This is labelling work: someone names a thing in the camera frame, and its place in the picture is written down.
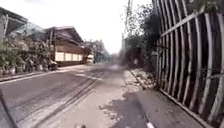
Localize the raised concrete kerb strip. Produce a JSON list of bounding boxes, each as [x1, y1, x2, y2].
[[0, 64, 88, 83]]

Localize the rubble pile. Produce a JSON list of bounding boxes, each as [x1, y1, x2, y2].
[[128, 67, 157, 90]]

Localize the brown wooden house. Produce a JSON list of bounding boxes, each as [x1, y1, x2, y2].
[[44, 25, 86, 67]]

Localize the trees by fence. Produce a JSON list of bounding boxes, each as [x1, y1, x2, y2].
[[121, 3, 162, 69]]

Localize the concrete sidewalk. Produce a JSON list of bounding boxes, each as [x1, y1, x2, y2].
[[134, 88, 204, 128]]

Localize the potted plants row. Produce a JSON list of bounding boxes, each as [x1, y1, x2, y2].
[[0, 34, 58, 77]]

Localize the tall barred metal fence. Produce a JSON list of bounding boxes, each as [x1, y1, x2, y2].
[[152, 0, 224, 128]]

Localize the tall pole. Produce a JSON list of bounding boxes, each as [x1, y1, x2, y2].
[[123, 0, 133, 51]]

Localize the grey roofed building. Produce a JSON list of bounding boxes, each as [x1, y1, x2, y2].
[[0, 6, 46, 43]]

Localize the distant trees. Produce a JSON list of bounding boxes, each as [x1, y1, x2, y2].
[[81, 39, 110, 64]]

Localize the grey asphalt road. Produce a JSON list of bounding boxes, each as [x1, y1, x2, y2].
[[0, 63, 158, 128]]

